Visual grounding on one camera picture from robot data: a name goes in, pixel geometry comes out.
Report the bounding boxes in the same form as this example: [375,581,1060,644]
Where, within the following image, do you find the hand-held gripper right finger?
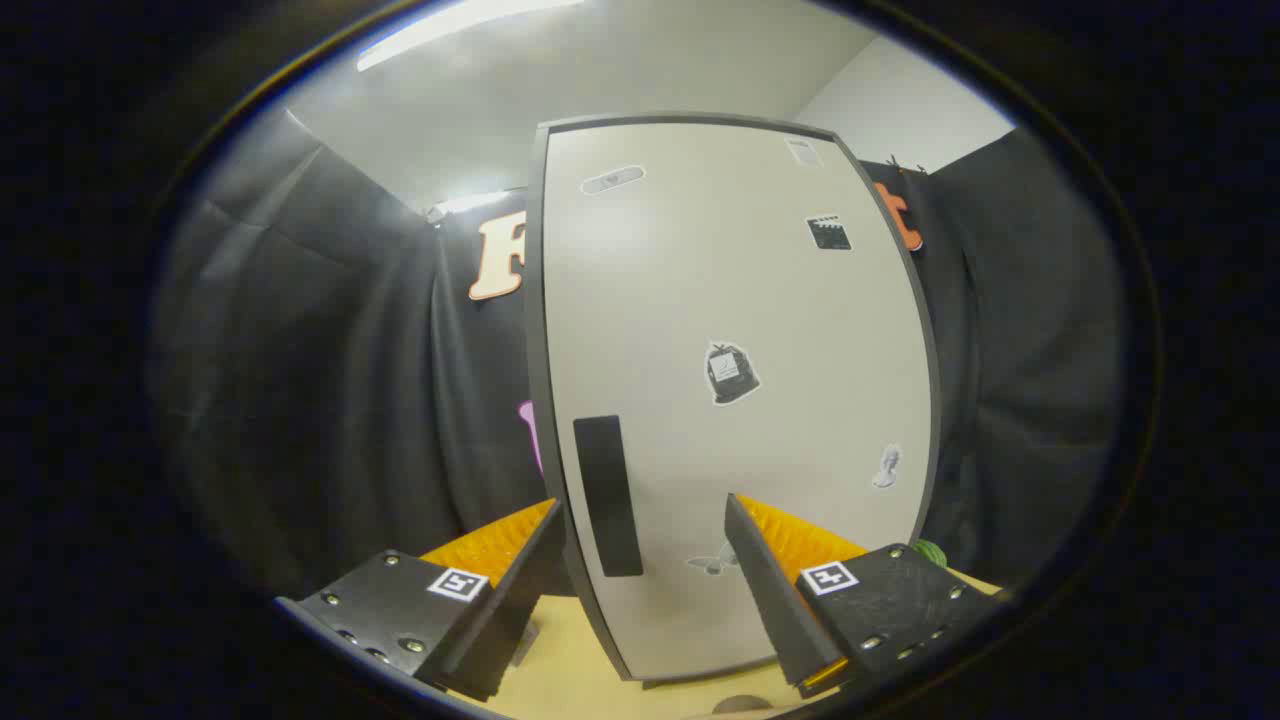
[724,492,1001,699]

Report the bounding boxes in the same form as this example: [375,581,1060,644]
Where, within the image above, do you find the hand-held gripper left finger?
[275,498,566,703]

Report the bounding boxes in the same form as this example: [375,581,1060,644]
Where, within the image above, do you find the black door handle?
[572,415,644,578]

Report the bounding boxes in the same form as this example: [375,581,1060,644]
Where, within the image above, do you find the grey shoe cabinet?
[525,112,943,683]

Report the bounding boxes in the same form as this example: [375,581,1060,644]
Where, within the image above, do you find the white shoe cabinet door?
[543,122,933,679]

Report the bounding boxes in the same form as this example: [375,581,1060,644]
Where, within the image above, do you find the black backdrop cloth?
[150,105,1126,601]

